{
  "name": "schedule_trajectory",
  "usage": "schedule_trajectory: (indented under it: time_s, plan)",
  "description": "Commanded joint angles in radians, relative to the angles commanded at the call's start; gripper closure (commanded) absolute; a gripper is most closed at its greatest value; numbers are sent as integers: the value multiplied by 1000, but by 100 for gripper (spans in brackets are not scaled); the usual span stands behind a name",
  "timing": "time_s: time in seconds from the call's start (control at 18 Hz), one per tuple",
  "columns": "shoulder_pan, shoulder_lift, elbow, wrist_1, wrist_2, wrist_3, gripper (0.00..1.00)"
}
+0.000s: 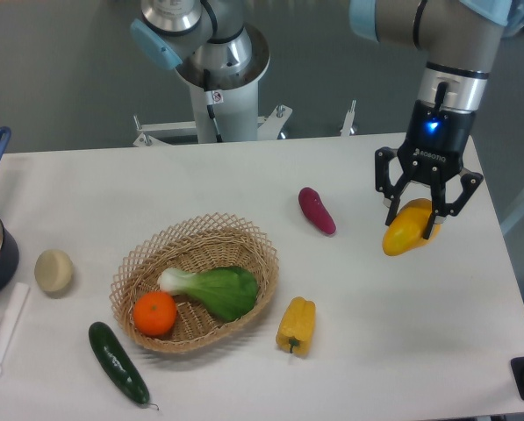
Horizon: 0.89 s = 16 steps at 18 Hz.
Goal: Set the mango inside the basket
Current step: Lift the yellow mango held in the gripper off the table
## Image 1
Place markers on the yellow mango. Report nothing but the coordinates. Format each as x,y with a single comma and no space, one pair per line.
405,232

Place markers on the orange mandarin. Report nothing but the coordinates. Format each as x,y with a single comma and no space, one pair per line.
154,314

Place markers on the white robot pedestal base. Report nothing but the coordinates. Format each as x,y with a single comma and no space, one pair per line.
223,81

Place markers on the purple sweet potato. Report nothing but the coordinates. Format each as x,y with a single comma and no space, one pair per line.
315,211

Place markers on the woven wicker basket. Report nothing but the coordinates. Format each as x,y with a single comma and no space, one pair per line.
195,245

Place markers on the dark green cucumber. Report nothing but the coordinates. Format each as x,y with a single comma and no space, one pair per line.
117,365

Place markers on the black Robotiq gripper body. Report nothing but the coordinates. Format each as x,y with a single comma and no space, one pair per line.
435,141

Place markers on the beige potato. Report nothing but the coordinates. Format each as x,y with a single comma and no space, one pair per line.
54,272

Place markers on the yellow bell pepper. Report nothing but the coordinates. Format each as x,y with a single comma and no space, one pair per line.
297,326

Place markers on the green bok choy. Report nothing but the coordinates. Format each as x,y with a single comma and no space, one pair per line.
227,293

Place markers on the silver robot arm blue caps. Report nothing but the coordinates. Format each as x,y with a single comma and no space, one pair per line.
461,39

